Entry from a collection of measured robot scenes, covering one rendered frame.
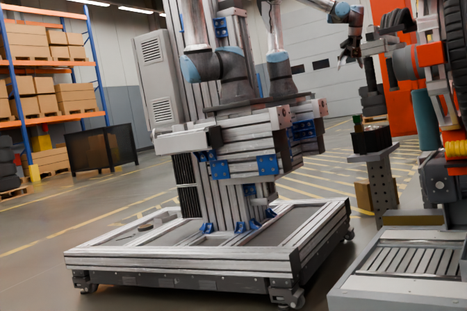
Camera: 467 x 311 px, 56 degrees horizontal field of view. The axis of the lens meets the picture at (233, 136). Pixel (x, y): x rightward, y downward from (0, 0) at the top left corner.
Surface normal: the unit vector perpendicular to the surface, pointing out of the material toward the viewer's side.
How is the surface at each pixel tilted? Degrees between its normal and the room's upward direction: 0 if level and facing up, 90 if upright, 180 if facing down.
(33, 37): 90
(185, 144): 90
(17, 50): 90
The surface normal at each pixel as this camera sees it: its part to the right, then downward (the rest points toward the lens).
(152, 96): -0.49, 0.13
